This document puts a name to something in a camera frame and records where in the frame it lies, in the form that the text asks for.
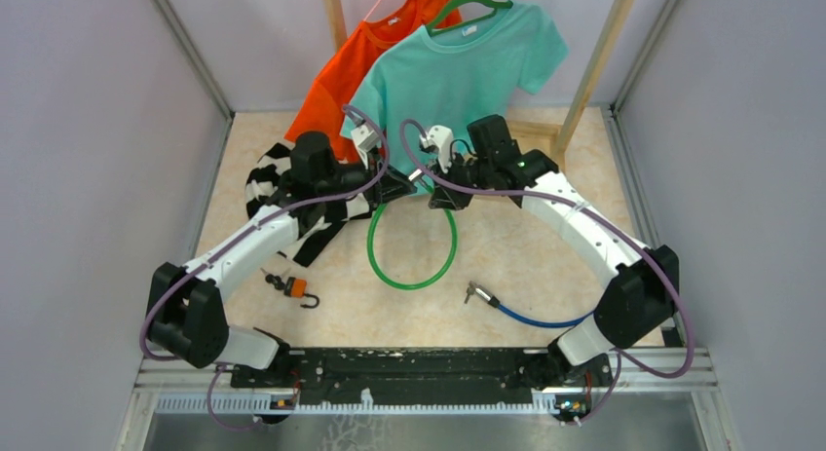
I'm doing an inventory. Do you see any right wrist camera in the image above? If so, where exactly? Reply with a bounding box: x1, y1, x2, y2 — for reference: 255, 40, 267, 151
419, 125, 454, 173

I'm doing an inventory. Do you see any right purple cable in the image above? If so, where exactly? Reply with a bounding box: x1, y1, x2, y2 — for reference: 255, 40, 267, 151
398, 119, 696, 427

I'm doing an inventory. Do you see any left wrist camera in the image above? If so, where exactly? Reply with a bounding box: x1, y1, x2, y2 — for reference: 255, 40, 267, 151
351, 123, 381, 169

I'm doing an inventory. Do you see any green cable lock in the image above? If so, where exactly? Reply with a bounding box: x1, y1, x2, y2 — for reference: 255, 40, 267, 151
366, 204, 460, 291

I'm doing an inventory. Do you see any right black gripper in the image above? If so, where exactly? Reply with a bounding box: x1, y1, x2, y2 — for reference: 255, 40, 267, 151
428, 149, 493, 211

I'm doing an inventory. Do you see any wooden clothes rack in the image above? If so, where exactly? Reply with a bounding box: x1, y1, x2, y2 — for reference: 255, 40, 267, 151
322, 0, 635, 171

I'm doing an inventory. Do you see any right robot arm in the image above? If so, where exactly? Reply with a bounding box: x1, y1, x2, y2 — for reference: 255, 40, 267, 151
419, 115, 679, 385

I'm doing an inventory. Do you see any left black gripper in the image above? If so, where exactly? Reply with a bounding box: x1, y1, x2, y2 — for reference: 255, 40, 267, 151
318, 145, 418, 207

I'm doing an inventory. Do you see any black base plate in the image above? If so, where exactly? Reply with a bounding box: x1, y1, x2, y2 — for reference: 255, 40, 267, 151
231, 348, 614, 406

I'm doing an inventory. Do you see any black white striped garment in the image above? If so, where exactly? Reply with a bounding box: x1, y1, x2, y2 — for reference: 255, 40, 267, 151
244, 143, 373, 268

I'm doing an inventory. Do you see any aluminium rail frame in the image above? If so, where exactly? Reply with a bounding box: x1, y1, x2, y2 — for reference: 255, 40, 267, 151
134, 348, 718, 416

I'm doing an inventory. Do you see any teal t-shirt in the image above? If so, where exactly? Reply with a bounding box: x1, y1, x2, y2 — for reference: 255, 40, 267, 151
349, 3, 569, 174

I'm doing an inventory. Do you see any orange padlock with keys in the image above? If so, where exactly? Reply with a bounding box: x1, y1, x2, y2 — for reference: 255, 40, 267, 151
260, 268, 320, 310

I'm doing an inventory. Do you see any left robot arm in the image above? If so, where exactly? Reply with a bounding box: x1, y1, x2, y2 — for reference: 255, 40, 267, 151
140, 132, 416, 387

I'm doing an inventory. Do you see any blue cable lock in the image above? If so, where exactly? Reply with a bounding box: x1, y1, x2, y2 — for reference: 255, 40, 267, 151
463, 280, 598, 330

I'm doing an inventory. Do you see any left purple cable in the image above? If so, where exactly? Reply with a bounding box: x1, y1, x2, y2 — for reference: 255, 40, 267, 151
138, 103, 393, 433

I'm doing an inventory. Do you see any orange t-shirt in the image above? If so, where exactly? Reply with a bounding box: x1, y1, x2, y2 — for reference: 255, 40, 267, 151
284, 0, 449, 163

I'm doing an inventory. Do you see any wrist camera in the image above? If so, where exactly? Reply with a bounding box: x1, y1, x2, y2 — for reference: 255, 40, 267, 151
419, 125, 454, 173
351, 123, 381, 169

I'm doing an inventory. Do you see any purple cable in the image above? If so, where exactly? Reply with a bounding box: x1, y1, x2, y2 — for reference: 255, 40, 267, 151
138, 103, 393, 433
398, 119, 696, 427

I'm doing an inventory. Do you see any green hanger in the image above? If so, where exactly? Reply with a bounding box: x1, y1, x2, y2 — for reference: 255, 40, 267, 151
426, 0, 515, 35

